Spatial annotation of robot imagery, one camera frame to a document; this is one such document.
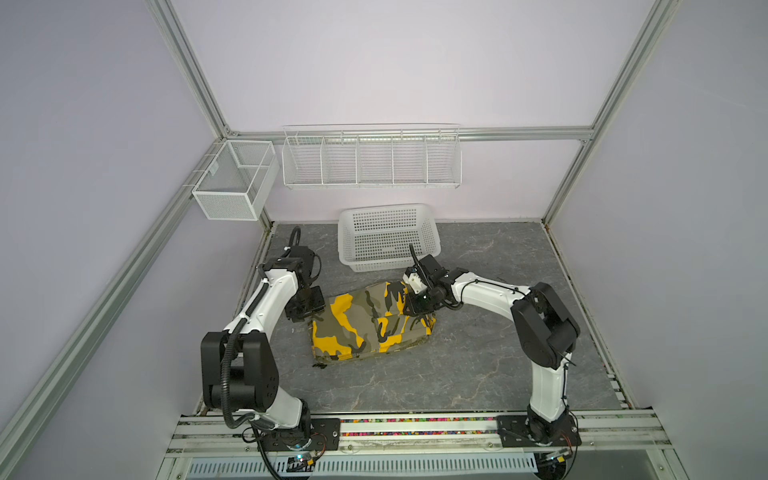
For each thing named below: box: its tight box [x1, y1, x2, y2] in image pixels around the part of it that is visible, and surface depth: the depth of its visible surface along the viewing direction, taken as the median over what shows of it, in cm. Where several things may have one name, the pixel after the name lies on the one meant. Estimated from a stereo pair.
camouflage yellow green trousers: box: [312, 281, 436, 365], surface depth 90 cm
